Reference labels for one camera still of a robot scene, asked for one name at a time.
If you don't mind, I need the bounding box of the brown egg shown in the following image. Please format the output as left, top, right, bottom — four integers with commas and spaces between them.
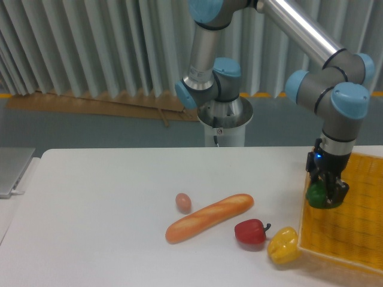
175, 193, 192, 213

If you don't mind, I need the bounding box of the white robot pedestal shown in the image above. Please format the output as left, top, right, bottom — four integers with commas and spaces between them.
197, 97, 253, 147

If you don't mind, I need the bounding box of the yellow woven basket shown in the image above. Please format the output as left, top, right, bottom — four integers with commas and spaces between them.
297, 152, 382, 276

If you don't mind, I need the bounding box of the yellow bell pepper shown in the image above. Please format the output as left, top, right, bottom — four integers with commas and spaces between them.
267, 227, 300, 265

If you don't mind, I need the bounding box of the green bell pepper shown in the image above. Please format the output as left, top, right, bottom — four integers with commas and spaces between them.
305, 179, 342, 209

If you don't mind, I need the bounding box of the toy baguette bread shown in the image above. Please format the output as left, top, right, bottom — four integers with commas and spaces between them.
165, 194, 254, 244

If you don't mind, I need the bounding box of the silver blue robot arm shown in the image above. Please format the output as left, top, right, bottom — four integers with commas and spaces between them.
175, 1, 375, 209

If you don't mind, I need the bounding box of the red bell pepper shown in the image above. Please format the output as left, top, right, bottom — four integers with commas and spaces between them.
234, 219, 271, 245

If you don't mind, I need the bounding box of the flattened brown cardboard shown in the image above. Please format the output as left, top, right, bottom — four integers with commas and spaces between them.
1, 91, 197, 127

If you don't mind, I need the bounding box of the white cable plug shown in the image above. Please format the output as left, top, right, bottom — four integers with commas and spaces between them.
11, 190, 25, 196

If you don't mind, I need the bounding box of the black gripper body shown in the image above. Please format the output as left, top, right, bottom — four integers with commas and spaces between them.
306, 151, 351, 178

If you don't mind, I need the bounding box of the grey laptop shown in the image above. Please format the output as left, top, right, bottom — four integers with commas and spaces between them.
1, 147, 35, 199

